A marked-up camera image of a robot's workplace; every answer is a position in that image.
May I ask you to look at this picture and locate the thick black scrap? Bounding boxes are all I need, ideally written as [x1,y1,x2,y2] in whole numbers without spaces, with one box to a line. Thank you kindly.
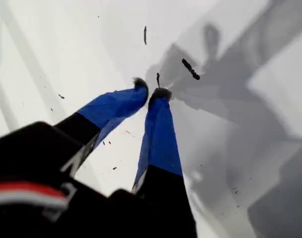
[181,59,200,80]

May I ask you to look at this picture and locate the red and white wire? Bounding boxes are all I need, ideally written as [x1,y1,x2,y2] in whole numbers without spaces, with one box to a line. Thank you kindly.
[0,182,68,210]

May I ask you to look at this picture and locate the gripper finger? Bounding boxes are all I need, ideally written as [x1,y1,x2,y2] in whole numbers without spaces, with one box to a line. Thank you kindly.
[132,88,198,238]
[54,77,149,178]

